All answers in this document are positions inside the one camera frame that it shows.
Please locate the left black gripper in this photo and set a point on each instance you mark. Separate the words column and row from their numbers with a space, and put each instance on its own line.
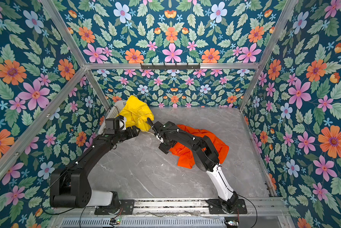
column 134, row 132

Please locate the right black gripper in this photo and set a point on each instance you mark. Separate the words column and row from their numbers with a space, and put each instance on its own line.
column 164, row 149

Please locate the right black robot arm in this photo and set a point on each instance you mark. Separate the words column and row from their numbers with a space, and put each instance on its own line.
column 205, row 155

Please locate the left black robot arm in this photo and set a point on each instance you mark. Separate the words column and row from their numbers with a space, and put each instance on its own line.
column 70, row 187

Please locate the yellow shorts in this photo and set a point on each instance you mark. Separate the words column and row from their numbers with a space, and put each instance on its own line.
column 137, row 113

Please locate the white plastic laundry basket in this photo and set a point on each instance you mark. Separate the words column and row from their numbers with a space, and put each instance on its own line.
column 114, row 112

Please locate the left electronics board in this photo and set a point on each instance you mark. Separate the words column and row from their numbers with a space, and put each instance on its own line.
column 115, row 221

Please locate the electronics board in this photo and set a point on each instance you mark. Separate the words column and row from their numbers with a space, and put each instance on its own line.
column 115, row 221
column 231, row 223

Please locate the white ventilation grille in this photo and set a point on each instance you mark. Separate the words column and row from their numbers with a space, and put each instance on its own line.
column 146, row 222

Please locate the right electronics board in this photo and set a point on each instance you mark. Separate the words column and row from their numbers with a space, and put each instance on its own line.
column 231, row 223

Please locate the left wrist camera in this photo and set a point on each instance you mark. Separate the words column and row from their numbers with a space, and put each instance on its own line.
column 113, row 126

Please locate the black hook rail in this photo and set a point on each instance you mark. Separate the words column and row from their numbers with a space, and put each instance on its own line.
column 164, row 66

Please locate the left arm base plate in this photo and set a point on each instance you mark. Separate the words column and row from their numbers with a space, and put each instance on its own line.
column 117, row 207

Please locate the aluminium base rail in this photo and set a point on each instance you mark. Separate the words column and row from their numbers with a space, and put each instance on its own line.
column 187, row 207

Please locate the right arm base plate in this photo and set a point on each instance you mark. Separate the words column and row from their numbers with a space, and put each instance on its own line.
column 218, row 206

